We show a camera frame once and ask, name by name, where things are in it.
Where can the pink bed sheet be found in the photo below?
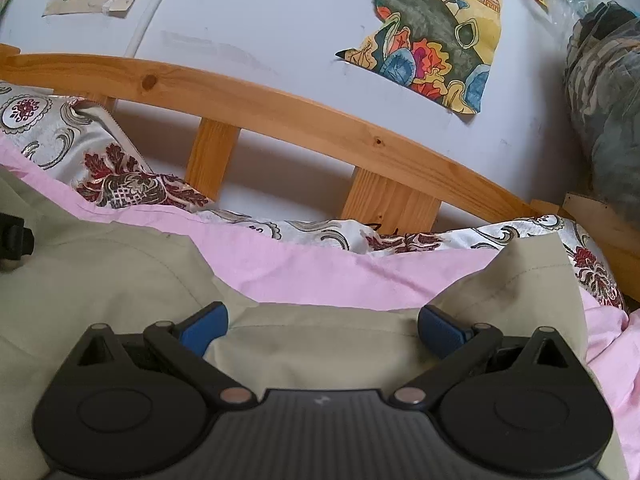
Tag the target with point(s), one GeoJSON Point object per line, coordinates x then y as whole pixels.
{"type": "Point", "coordinates": [325, 275]}

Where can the landscape wall poster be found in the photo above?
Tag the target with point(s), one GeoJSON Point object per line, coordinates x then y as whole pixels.
{"type": "Point", "coordinates": [425, 25]}

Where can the white wall pipe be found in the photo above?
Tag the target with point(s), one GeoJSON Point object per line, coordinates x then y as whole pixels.
{"type": "Point", "coordinates": [150, 10]}

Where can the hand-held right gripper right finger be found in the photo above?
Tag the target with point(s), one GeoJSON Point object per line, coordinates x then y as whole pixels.
{"type": "Point", "coordinates": [440, 331]}

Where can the beige brown olive hooded jacket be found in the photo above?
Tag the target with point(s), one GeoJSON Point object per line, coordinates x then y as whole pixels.
{"type": "Point", "coordinates": [75, 270]}

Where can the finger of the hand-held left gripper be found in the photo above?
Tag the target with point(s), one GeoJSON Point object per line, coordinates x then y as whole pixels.
{"type": "Point", "coordinates": [15, 242]}

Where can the wooden bed frame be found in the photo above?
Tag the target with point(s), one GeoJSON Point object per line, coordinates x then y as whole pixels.
{"type": "Point", "coordinates": [300, 105]}

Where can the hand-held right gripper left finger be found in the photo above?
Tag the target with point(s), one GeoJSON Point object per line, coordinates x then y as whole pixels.
{"type": "Point", "coordinates": [205, 329]}

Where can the plastic-wrapped dark bundle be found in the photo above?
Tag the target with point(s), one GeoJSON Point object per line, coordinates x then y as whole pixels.
{"type": "Point", "coordinates": [610, 110]}

